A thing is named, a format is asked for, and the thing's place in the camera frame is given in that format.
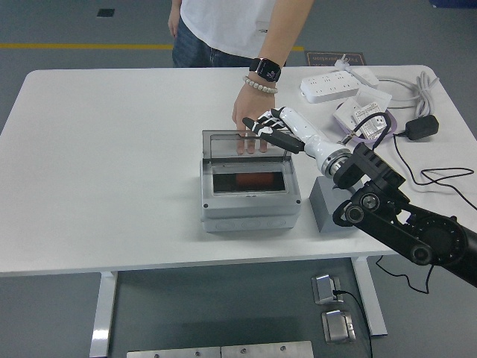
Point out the grey cube holder block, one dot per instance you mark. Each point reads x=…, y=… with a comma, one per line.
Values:
x=324, y=209

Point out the person's left forearm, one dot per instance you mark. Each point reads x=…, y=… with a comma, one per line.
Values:
x=287, y=30

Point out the white table leg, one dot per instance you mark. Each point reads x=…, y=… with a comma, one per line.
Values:
x=370, y=298
x=102, y=313

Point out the white power plug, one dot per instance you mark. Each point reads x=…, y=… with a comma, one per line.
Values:
x=343, y=63

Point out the person's left hand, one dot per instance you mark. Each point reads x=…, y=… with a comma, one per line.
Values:
x=249, y=104

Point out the packaged wall socket with label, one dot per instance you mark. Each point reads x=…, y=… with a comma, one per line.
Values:
x=372, y=127

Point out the person's right hand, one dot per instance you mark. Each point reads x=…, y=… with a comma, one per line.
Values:
x=174, y=20

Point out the black smartwatch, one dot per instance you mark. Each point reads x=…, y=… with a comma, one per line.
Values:
x=266, y=69

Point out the black power adapter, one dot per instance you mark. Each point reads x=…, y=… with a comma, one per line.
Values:
x=421, y=128

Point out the person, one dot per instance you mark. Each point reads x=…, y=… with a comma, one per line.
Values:
x=223, y=26

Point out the brown floor sign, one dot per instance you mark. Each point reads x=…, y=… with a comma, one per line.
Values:
x=328, y=59

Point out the blue crate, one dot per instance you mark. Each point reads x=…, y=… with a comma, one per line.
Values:
x=454, y=3

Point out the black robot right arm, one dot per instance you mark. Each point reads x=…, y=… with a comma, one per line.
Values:
x=428, y=231

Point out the orange cylindrical battery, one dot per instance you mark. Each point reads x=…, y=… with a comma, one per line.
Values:
x=253, y=179

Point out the white wall switch panel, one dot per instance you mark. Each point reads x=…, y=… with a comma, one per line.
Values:
x=344, y=113

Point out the clear plastic packet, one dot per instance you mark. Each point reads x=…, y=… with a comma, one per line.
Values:
x=376, y=97

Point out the grey plastic junction box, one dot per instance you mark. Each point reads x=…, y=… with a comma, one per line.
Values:
x=249, y=210

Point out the metal floor socket box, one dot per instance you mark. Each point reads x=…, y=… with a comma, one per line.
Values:
x=337, y=326
x=324, y=287

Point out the black floor hatch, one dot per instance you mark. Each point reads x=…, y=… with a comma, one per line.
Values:
x=106, y=12

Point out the grey metal plate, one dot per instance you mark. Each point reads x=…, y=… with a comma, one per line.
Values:
x=173, y=353
x=266, y=350

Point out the white power strip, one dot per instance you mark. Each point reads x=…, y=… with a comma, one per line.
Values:
x=329, y=87

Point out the purple plastic tray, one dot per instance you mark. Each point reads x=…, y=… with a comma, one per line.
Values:
x=392, y=121

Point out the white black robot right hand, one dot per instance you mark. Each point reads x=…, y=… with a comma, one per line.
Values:
x=302, y=127

